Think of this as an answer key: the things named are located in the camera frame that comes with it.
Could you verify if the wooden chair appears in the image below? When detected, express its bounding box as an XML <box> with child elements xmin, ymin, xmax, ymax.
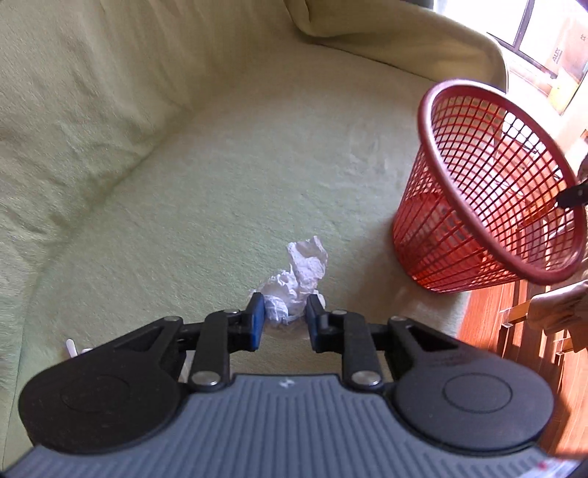
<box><xmin>498</xmin><ymin>276</ymin><xmax>580</xmax><ymax>360</ymax></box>

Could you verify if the white tissue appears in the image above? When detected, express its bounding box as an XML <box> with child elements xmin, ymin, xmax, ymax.
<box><xmin>254</xmin><ymin>235</ymin><xmax>330</xmax><ymax>328</ymax></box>

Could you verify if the green sofa cover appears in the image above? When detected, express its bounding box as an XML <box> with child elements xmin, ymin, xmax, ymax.
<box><xmin>0</xmin><ymin>0</ymin><xmax>509</xmax><ymax>463</ymax></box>

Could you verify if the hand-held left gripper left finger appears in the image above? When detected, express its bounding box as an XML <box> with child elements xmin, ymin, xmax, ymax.
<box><xmin>112</xmin><ymin>292</ymin><xmax>267</xmax><ymax>392</ymax></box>

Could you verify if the window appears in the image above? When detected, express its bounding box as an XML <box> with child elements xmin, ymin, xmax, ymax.
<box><xmin>436</xmin><ymin>0</ymin><xmax>588</xmax><ymax>115</ymax></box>

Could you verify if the white plastic spoon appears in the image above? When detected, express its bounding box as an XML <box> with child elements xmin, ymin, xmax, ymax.
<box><xmin>64</xmin><ymin>338</ymin><xmax>93</xmax><ymax>358</ymax></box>

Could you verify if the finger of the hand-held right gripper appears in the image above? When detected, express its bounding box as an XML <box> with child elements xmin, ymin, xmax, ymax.
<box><xmin>556</xmin><ymin>181</ymin><xmax>588</xmax><ymax>210</ymax></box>

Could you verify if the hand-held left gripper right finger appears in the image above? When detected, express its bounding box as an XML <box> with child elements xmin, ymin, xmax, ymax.
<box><xmin>304</xmin><ymin>294</ymin><xmax>460</xmax><ymax>392</ymax></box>

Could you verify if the cardboard box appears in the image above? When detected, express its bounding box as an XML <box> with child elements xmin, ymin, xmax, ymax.
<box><xmin>546</xmin><ymin>7</ymin><xmax>588</xmax><ymax>115</ymax></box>

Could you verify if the red plastic mesh basket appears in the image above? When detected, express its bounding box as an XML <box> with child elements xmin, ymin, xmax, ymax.
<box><xmin>392</xmin><ymin>79</ymin><xmax>588</xmax><ymax>295</ymax></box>

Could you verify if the person's beige clothing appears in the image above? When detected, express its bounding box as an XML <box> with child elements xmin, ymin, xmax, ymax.
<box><xmin>527</xmin><ymin>280</ymin><xmax>588</xmax><ymax>351</ymax></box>

